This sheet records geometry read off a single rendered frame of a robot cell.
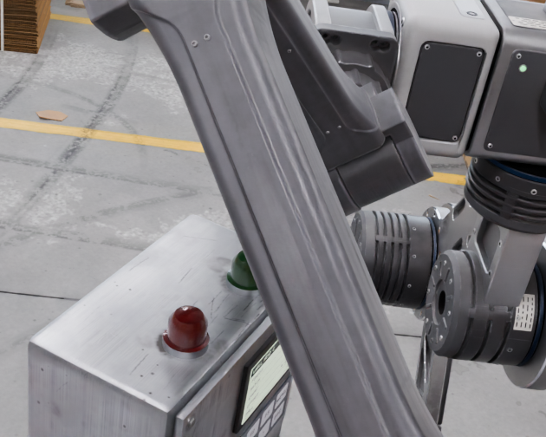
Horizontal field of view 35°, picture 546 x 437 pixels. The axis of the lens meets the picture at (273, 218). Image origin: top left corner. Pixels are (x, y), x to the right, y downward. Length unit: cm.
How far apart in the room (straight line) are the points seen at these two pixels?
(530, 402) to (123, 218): 157
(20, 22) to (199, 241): 399
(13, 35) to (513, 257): 373
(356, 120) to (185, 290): 25
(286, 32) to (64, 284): 238
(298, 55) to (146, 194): 281
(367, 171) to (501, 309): 40
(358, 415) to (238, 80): 16
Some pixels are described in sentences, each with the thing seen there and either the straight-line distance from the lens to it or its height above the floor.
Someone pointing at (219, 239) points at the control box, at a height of 147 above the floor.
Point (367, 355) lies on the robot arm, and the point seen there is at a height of 155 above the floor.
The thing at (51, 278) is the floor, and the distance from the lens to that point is 297.
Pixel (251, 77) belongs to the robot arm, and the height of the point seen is 163.
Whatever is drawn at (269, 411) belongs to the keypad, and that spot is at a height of 138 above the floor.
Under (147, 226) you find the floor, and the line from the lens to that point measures 324.
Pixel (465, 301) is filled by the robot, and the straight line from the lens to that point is 110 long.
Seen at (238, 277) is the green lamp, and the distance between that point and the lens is 53.
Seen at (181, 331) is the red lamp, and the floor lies 149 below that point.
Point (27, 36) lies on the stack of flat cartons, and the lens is 455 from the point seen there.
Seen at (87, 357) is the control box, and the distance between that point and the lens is 48.
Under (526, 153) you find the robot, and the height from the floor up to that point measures 139.
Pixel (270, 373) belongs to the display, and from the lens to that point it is 56.
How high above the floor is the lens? 180
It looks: 32 degrees down
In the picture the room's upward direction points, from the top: 10 degrees clockwise
